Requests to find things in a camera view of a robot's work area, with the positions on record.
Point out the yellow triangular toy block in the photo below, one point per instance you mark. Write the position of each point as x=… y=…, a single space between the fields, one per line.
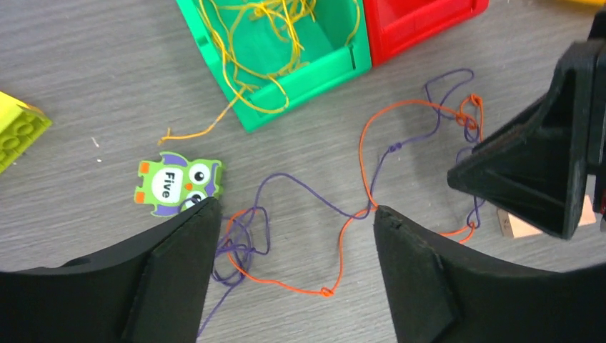
x=21 y=125

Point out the green monster toy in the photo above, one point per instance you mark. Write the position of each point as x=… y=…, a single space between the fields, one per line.
x=174 y=183

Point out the green plastic bin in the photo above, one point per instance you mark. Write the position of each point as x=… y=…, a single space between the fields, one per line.
x=269 y=57

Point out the orange plastic bin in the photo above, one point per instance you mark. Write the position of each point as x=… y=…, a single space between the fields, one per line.
x=589 y=2

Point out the small wooden block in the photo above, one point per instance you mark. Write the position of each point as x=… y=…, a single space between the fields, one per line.
x=514 y=228

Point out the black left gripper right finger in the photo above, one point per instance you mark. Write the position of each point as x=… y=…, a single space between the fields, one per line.
x=441 y=291

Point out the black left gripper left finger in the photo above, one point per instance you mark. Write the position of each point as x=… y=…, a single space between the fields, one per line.
x=148 y=288

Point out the red plastic bin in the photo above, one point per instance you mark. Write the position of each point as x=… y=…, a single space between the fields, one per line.
x=396 y=25

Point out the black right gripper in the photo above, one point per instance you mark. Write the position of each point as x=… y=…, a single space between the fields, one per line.
x=536 y=166

